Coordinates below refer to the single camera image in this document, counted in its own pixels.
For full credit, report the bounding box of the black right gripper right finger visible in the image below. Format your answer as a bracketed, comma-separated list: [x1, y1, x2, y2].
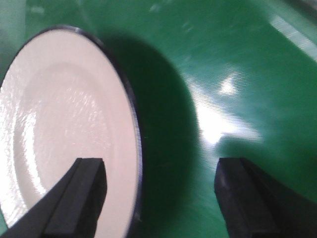
[214, 158, 317, 238]

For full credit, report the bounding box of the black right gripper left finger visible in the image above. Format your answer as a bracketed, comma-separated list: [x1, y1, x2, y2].
[2, 158, 107, 238]

